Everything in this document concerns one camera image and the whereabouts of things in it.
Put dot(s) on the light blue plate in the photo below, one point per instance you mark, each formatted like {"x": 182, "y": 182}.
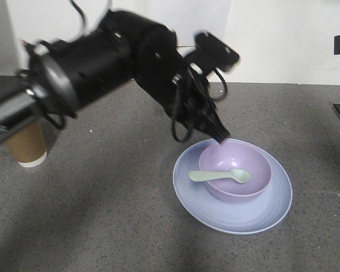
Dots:
{"x": 245, "y": 217}

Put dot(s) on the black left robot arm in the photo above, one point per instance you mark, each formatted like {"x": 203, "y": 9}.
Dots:
{"x": 124, "y": 46}

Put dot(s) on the mint green plastic spoon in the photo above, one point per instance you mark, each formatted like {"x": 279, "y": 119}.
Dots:
{"x": 239, "y": 175}

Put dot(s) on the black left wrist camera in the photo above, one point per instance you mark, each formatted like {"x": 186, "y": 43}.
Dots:
{"x": 210, "y": 54}

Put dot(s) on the lilac plastic bowl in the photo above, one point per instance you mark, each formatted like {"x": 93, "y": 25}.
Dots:
{"x": 235, "y": 154}

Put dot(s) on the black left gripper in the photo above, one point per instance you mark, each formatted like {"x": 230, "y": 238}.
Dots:
{"x": 183, "y": 94}

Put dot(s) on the white paper sheet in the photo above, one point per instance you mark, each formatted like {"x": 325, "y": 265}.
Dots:
{"x": 186, "y": 17}

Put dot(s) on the brown paper cup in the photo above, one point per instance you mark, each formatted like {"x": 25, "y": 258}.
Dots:
{"x": 28, "y": 145}

